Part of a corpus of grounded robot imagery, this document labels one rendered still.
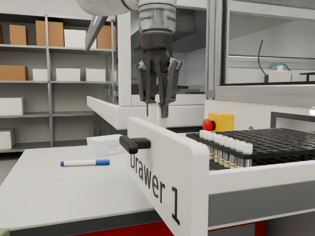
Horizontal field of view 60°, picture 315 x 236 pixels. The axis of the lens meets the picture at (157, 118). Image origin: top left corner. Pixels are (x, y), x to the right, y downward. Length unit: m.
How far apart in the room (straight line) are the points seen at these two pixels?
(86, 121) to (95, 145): 3.73
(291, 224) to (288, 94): 0.28
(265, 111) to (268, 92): 0.05
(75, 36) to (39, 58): 0.76
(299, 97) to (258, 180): 0.33
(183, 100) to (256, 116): 0.61
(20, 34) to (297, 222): 4.01
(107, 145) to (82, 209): 0.41
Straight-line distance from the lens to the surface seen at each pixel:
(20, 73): 4.25
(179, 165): 0.29
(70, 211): 0.55
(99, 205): 0.56
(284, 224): 0.70
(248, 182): 0.32
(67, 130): 4.66
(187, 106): 1.29
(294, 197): 0.37
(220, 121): 0.78
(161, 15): 0.65
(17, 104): 4.19
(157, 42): 0.65
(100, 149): 0.92
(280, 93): 0.67
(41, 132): 4.67
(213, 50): 0.91
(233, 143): 0.38
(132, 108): 1.20
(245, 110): 0.76
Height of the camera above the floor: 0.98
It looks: 6 degrees down
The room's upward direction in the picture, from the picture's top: straight up
